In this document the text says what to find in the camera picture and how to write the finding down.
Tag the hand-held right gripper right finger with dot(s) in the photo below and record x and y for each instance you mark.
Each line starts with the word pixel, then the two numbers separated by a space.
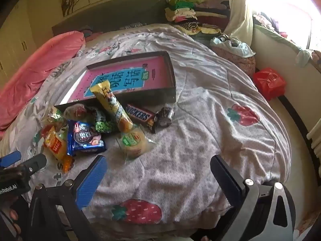
pixel 225 178

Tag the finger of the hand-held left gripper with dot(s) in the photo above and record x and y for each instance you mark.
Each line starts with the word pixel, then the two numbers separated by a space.
pixel 11 157
pixel 35 163

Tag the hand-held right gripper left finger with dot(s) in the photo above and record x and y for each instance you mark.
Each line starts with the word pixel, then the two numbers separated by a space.
pixel 92 178

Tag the orange snack packet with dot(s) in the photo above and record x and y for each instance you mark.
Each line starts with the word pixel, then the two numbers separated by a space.
pixel 55 144

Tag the blue cookie packet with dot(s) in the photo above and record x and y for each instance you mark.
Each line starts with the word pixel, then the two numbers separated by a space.
pixel 84 136

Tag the black green pea packet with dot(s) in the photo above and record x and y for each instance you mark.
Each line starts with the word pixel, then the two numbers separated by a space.
pixel 104 125

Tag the red label pastry packet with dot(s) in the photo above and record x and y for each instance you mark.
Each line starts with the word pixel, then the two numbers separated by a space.
pixel 76 110

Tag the yellow tube snack packet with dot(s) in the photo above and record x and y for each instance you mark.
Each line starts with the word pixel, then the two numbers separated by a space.
pixel 110 100

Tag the brown chocolate bar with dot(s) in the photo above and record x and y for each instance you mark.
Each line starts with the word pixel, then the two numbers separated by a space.
pixel 140 114

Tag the small dark candy packet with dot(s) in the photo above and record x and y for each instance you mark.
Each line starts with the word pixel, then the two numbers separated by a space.
pixel 165 116

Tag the person's left hand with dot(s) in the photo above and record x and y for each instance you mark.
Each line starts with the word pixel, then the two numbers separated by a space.
pixel 12 215

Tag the strawberry printed blanket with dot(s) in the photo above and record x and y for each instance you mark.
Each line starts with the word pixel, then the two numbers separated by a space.
pixel 200 135

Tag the pink quilt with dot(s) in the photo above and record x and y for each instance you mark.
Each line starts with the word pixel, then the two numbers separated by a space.
pixel 37 67

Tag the red plastic bag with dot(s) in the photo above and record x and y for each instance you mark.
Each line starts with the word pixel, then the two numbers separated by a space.
pixel 268 82

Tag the cream wardrobe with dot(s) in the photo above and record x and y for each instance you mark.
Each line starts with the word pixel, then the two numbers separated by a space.
pixel 15 37

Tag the pink book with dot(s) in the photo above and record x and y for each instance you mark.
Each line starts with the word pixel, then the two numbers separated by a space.
pixel 155 72

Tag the white plastic bag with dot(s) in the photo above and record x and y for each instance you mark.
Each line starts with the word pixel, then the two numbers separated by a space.
pixel 238 46

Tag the pink teal pillow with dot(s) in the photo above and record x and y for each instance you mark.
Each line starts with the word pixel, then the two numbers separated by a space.
pixel 90 31

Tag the dark patterned cloth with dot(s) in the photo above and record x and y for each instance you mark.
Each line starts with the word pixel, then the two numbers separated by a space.
pixel 134 25

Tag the clothes on window sill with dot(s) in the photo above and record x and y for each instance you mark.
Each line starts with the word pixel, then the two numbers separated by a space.
pixel 273 25

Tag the cream curtain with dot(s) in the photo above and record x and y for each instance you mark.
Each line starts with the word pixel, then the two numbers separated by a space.
pixel 240 17

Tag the grey bed headboard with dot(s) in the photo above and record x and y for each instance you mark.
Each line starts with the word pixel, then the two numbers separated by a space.
pixel 112 12

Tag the pile of folded clothes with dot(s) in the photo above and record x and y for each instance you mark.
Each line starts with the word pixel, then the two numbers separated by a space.
pixel 190 12

